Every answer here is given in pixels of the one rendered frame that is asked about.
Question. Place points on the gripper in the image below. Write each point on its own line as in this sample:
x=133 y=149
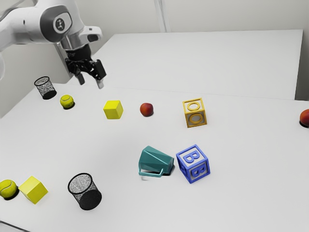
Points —
x=80 y=61

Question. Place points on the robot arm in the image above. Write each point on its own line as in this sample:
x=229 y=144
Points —
x=29 y=26

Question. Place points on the teal faceted mug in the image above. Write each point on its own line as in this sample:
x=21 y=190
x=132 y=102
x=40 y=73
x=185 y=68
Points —
x=154 y=161

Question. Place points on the yellow-green tennis ball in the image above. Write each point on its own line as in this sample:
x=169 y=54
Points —
x=7 y=189
x=66 y=101

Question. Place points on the yellow cube block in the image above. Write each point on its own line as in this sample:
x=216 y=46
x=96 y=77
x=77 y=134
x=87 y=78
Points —
x=113 y=109
x=33 y=189

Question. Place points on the small black mesh pen holder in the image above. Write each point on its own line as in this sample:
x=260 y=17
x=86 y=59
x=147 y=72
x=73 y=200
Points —
x=45 y=87

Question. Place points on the red peach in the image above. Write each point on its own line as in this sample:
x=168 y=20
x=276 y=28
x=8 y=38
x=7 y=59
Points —
x=146 y=109
x=304 y=117

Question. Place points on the yellow letter block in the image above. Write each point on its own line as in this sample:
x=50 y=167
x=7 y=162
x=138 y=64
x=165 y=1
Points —
x=195 y=112

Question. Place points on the large black mesh pen holder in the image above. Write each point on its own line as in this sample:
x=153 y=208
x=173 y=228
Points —
x=84 y=191

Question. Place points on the blue letter block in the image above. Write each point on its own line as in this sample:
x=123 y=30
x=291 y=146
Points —
x=193 y=163

